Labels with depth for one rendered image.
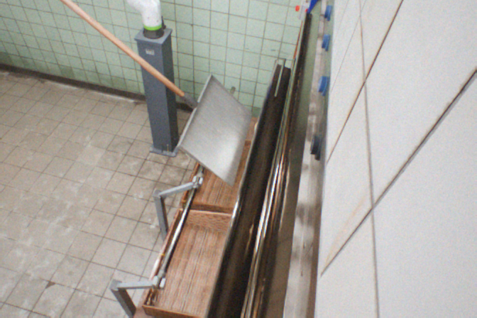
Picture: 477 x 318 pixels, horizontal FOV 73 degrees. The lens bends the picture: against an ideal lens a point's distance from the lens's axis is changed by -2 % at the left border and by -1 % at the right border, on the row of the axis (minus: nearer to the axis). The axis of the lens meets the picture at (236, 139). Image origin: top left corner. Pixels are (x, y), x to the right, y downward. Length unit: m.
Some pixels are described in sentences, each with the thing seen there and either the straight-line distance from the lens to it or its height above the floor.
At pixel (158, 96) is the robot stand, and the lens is 2.68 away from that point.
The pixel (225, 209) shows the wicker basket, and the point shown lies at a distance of 1.92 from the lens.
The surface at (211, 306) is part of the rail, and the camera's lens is 1.04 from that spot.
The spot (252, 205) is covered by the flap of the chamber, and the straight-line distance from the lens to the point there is 1.21.
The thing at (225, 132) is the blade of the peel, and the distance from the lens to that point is 1.77.
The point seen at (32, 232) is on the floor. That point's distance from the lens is 3.02.
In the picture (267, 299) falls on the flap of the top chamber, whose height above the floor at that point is 1.76.
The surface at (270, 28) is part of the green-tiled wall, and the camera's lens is 2.78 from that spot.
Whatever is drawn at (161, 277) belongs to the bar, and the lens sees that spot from 1.35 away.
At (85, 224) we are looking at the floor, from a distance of 2.90.
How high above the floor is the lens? 2.44
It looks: 48 degrees down
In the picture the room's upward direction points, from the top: 7 degrees clockwise
